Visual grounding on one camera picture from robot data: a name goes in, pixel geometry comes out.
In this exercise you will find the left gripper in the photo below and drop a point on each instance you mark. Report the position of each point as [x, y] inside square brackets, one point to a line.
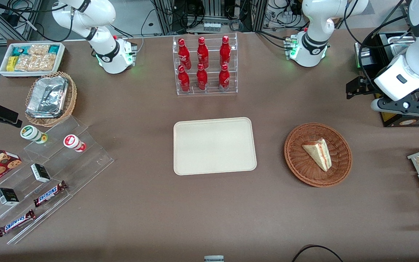
[366, 85]

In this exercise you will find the triangular sandwich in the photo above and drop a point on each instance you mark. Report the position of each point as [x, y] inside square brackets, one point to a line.
[320, 153]

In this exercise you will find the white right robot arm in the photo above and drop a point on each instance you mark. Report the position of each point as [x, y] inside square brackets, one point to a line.
[104, 54]

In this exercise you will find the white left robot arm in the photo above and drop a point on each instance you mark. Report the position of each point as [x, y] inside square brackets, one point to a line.
[315, 36]

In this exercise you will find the light tan wicker basket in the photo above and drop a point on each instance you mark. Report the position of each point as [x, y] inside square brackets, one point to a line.
[71, 98]

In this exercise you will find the round brown wicker basket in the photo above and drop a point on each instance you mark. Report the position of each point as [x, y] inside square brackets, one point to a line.
[304, 167]

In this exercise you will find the beige plastic tray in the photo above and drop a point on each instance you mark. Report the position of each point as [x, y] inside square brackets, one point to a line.
[213, 145]

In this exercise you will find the green lid white cup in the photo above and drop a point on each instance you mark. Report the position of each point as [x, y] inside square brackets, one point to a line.
[30, 132]

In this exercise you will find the silver foil container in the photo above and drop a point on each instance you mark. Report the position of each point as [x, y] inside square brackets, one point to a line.
[47, 96]

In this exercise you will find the white rectangular snack bin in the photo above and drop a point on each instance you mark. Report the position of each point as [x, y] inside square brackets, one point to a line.
[31, 74]

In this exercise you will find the yellow snack packet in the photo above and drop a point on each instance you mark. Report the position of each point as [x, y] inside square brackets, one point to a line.
[11, 63]

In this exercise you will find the clear bag of crackers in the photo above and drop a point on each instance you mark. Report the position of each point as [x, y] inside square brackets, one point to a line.
[35, 63]
[38, 50]

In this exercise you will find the teal snack packet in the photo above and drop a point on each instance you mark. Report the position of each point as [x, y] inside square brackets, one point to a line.
[18, 51]
[54, 49]

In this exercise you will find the small black carton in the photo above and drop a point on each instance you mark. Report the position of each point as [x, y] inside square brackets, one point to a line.
[40, 173]
[7, 196]

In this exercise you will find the red lid white cup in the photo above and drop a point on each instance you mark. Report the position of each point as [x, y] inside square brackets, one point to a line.
[72, 141]

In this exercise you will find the brown snickers bar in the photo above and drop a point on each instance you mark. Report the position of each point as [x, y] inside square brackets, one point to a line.
[16, 223]
[49, 194]

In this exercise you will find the clear acrylic stepped stand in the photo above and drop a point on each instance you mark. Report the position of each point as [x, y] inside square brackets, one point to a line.
[86, 163]

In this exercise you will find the red cola bottle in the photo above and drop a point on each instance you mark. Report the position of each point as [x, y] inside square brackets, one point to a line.
[224, 78]
[202, 54]
[183, 54]
[225, 52]
[202, 78]
[184, 82]

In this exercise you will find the clear acrylic bottle rack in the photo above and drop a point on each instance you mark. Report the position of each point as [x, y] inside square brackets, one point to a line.
[214, 74]

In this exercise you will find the aluminium equipment rack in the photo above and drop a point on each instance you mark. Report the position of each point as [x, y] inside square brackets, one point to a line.
[213, 11]

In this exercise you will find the small grey device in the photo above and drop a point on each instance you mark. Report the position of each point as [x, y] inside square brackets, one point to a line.
[214, 258]

